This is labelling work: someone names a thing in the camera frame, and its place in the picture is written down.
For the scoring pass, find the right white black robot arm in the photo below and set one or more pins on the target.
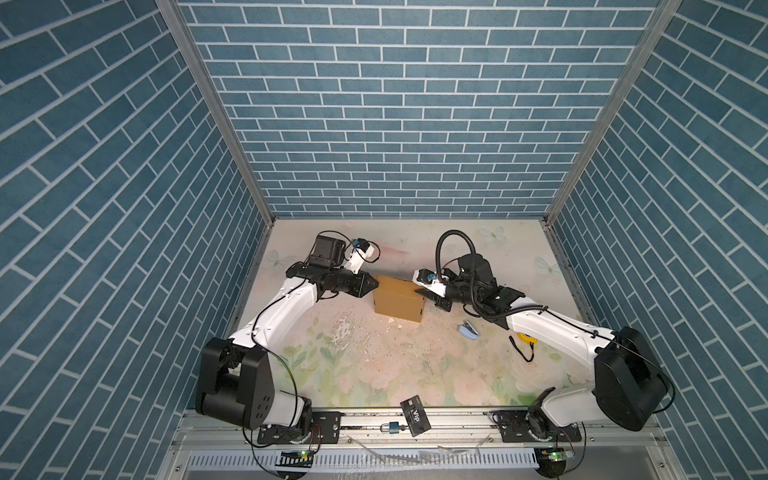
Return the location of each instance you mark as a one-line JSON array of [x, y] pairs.
[[626, 383]]

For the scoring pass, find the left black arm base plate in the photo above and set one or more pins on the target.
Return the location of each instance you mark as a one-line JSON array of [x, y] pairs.
[[323, 425]]

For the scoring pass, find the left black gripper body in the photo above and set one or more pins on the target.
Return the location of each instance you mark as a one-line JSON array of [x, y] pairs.
[[343, 280]]

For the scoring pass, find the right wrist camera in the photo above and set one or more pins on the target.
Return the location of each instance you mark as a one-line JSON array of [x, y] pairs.
[[426, 279]]

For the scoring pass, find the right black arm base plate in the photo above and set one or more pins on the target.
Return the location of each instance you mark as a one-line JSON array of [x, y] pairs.
[[518, 425]]

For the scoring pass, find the yellow tape measure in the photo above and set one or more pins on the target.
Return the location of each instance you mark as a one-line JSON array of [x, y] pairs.
[[526, 340]]

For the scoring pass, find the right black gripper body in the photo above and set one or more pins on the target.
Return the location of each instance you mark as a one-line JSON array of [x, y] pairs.
[[456, 292]]

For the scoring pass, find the aluminium front rail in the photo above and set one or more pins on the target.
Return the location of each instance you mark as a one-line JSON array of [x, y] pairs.
[[450, 427]]

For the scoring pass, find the small blue connector on rail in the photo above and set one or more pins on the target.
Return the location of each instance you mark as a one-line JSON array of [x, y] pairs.
[[391, 427]]

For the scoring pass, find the brown cardboard box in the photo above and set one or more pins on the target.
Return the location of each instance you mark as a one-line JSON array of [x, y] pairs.
[[398, 299]]

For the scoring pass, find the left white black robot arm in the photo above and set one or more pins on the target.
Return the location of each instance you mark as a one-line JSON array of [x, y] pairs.
[[235, 382]]

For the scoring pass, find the white perforated cable duct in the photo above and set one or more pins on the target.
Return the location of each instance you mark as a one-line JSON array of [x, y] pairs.
[[359, 460]]

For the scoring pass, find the light blue stapler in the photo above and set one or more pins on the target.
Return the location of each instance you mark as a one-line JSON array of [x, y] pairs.
[[467, 330]]

